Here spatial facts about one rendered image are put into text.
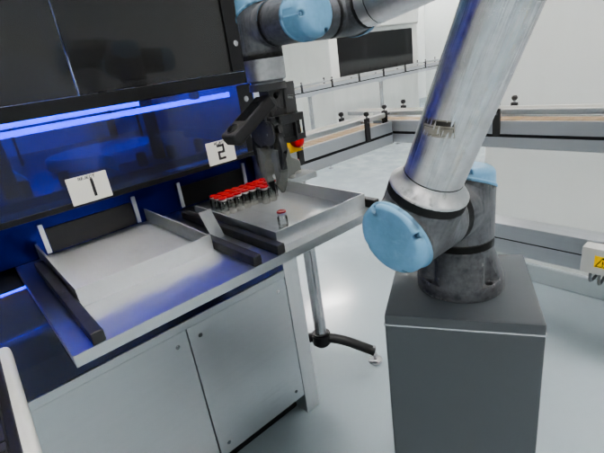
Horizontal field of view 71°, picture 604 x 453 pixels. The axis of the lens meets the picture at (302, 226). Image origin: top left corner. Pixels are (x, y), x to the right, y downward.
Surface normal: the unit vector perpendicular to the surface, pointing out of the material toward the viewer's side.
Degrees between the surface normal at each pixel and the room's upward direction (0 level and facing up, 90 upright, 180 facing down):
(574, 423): 0
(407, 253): 97
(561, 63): 90
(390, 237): 97
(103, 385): 90
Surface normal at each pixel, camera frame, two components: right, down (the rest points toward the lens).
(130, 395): 0.66, 0.18
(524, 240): -0.74, 0.33
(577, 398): -0.14, -0.92
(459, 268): -0.37, 0.09
